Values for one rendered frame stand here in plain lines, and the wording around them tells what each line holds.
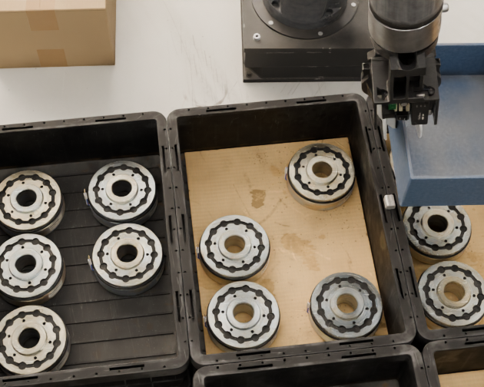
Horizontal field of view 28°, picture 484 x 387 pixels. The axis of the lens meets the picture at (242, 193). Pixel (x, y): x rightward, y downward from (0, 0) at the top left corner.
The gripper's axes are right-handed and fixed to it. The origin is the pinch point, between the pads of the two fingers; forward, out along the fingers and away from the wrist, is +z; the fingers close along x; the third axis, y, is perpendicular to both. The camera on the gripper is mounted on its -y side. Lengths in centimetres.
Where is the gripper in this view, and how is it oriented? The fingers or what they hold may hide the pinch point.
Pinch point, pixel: (399, 115)
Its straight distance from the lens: 121.7
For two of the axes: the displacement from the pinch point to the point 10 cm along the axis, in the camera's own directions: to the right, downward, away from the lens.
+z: 1.2, 4.8, 8.7
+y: -0.1, 8.8, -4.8
